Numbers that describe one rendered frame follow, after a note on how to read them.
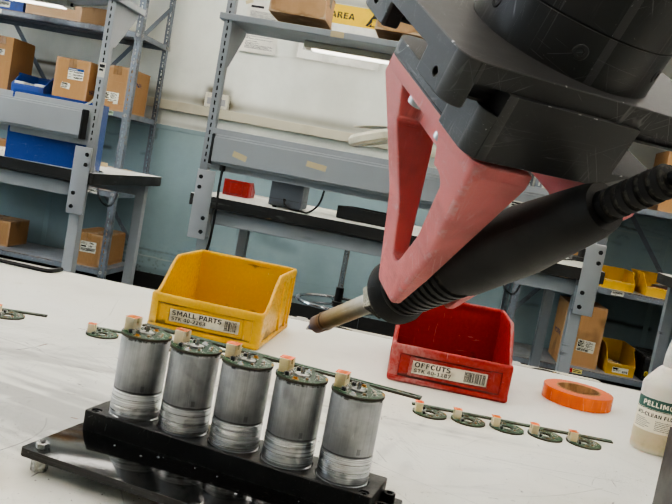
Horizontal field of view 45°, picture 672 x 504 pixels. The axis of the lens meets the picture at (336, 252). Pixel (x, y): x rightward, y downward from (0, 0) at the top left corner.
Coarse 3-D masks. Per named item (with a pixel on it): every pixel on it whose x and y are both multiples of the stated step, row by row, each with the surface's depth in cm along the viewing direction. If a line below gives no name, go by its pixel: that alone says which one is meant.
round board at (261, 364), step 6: (246, 354) 39; (222, 360) 38; (228, 360) 38; (234, 360) 38; (240, 360) 38; (258, 360) 39; (264, 360) 39; (234, 366) 37; (240, 366) 37; (246, 366) 37; (252, 366) 38; (258, 366) 38; (264, 366) 38; (270, 366) 38
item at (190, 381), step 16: (176, 352) 39; (176, 368) 38; (192, 368) 38; (208, 368) 39; (176, 384) 38; (192, 384) 38; (208, 384) 39; (176, 400) 39; (192, 400) 39; (208, 400) 39; (160, 416) 39; (176, 416) 39; (192, 416) 39; (208, 416) 39; (176, 432) 39; (192, 432) 39
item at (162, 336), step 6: (126, 330) 40; (132, 330) 40; (138, 330) 40; (150, 330) 41; (126, 336) 39; (132, 336) 39; (144, 336) 40; (150, 336) 40; (156, 336) 40; (162, 336) 40; (168, 336) 40; (156, 342) 39
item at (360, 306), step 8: (360, 296) 32; (344, 304) 33; (352, 304) 32; (360, 304) 32; (368, 304) 31; (320, 312) 35; (328, 312) 34; (336, 312) 33; (344, 312) 33; (352, 312) 32; (360, 312) 32; (368, 312) 32; (312, 320) 35; (320, 320) 35; (328, 320) 34; (336, 320) 34; (344, 320) 33; (312, 328) 35; (320, 328) 35; (328, 328) 35
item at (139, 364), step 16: (128, 352) 39; (144, 352) 39; (160, 352) 40; (128, 368) 39; (144, 368) 39; (160, 368) 40; (128, 384) 39; (144, 384) 39; (160, 384) 40; (112, 400) 40; (128, 400) 39; (144, 400) 40; (160, 400) 41; (128, 416) 39; (144, 416) 40
